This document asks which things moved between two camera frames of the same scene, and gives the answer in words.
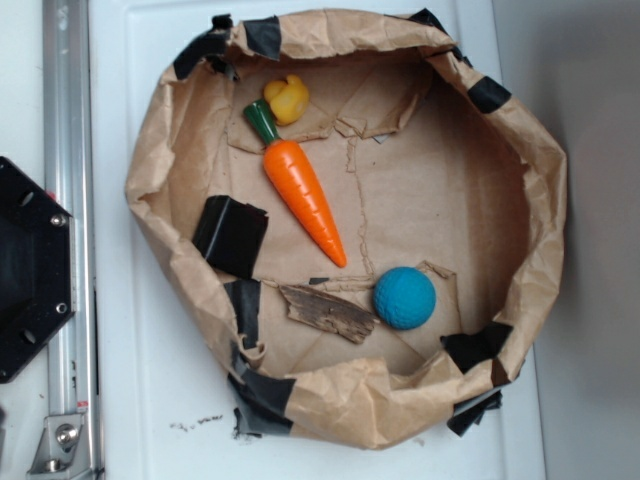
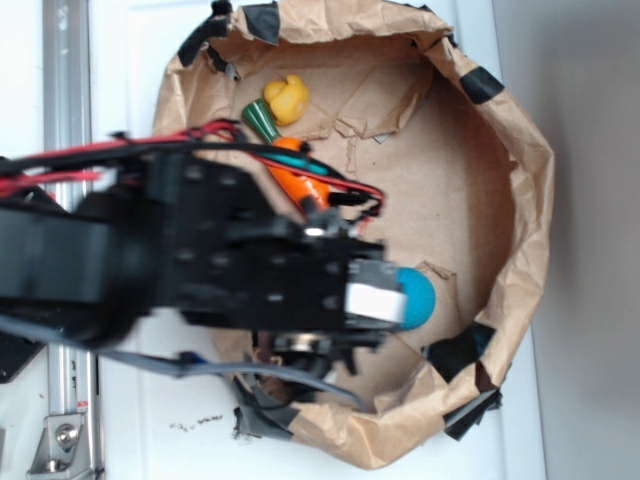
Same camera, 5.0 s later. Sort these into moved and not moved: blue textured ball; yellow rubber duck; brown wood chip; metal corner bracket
Moved: brown wood chip
Not moved: metal corner bracket; blue textured ball; yellow rubber duck
